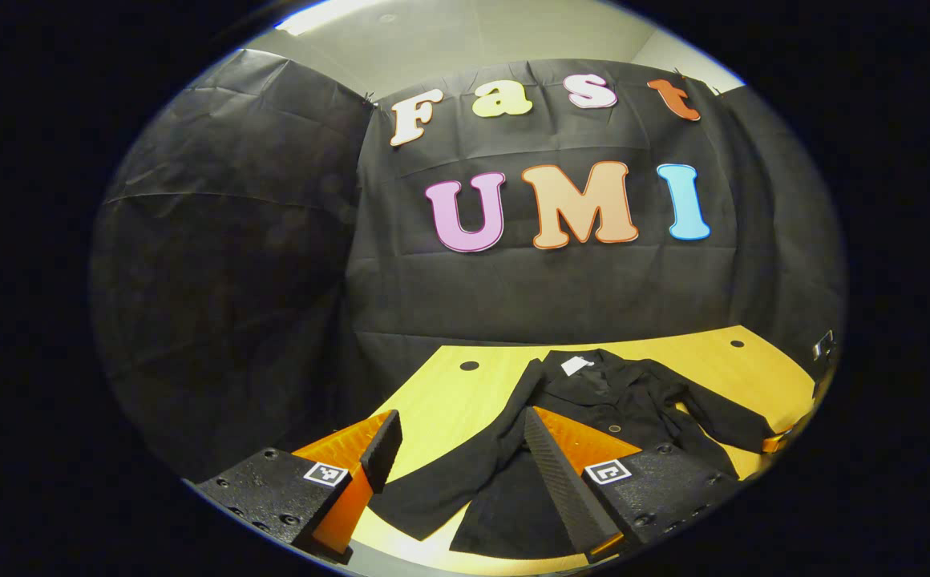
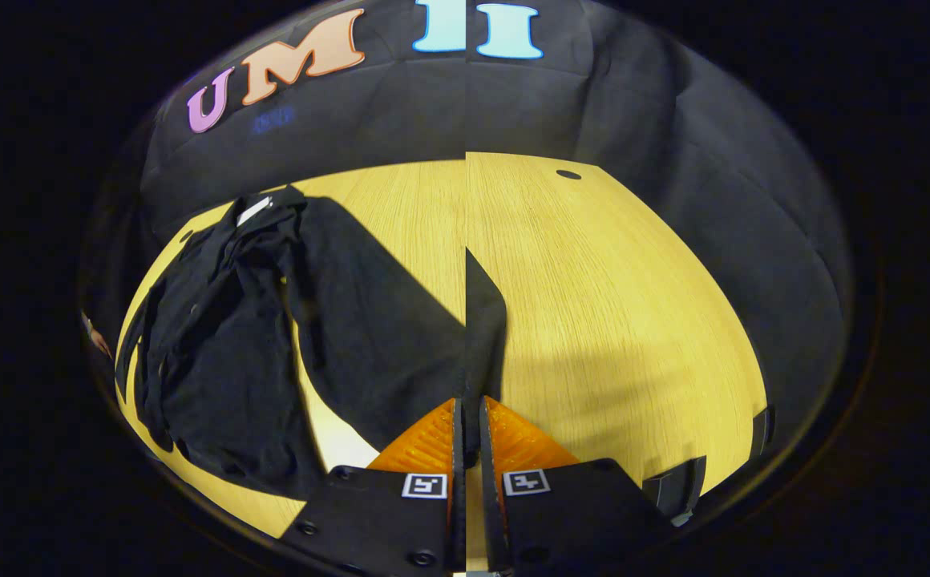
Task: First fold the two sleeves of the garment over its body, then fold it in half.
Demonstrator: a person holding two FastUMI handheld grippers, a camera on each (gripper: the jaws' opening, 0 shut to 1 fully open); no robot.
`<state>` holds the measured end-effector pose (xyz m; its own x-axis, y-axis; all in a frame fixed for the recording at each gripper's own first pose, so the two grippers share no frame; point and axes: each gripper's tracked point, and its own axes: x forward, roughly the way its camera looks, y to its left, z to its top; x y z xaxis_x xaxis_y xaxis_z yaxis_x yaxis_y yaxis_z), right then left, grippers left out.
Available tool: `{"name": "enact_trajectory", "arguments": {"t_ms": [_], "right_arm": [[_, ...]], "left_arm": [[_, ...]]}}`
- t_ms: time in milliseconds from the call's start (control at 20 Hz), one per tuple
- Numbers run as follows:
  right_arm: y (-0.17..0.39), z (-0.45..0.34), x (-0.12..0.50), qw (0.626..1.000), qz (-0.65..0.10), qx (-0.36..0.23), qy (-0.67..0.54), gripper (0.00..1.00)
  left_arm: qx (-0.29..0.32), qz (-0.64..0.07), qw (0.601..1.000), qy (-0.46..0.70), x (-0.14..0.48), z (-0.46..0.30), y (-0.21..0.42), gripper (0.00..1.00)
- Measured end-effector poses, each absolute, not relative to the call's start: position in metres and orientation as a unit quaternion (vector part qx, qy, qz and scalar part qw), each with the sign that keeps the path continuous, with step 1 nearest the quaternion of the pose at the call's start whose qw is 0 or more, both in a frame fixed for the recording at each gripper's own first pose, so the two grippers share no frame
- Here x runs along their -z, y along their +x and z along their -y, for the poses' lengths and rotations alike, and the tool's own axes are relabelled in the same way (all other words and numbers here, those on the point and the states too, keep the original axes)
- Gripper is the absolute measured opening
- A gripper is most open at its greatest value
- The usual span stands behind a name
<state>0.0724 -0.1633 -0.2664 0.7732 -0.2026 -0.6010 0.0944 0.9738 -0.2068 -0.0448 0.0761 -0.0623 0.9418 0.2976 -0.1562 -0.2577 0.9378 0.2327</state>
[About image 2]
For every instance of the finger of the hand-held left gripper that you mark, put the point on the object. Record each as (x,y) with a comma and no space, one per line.
(96,336)

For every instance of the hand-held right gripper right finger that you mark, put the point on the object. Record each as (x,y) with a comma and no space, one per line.
(491,513)

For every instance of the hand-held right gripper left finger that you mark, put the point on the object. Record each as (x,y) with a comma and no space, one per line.
(458,449)

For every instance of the black buttoned shirt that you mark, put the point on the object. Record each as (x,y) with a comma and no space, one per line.
(224,361)

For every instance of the dark grey panel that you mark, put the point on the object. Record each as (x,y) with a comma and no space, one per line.
(762,433)
(673,489)

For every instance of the black backdrop cloth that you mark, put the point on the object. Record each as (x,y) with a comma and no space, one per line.
(673,160)

